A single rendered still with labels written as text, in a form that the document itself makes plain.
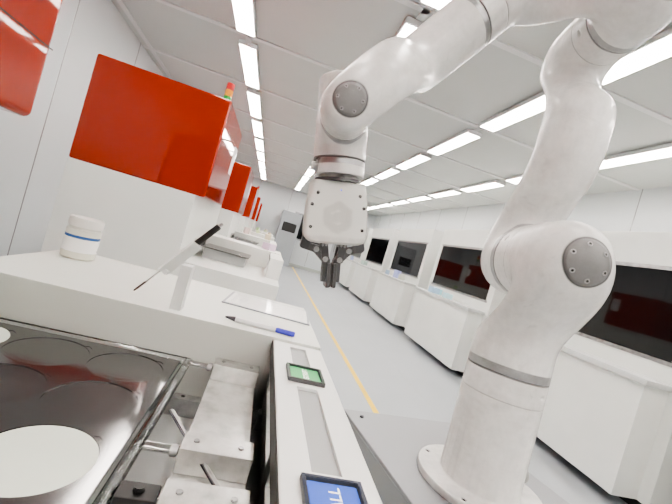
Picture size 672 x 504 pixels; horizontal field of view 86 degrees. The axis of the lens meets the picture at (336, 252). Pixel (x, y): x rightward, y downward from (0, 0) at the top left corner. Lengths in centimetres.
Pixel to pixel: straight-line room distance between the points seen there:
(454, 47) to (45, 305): 78
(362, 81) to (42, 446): 53
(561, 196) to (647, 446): 297
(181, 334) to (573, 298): 62
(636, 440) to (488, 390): 286
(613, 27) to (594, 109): 11
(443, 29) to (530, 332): 46
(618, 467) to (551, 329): 287
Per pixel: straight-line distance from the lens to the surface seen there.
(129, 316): 74
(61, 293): 77
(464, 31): 67
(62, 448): 48
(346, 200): 57
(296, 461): 39
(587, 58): 78
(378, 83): 52
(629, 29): 73
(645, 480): 361
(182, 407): 70
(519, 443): 64
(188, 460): 48
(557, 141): 67
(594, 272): 56
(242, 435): 57
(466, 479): 65
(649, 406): 342
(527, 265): 55
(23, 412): 53
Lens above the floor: 116
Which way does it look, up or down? 1 degrees down
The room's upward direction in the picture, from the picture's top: 17 degrees clockwise
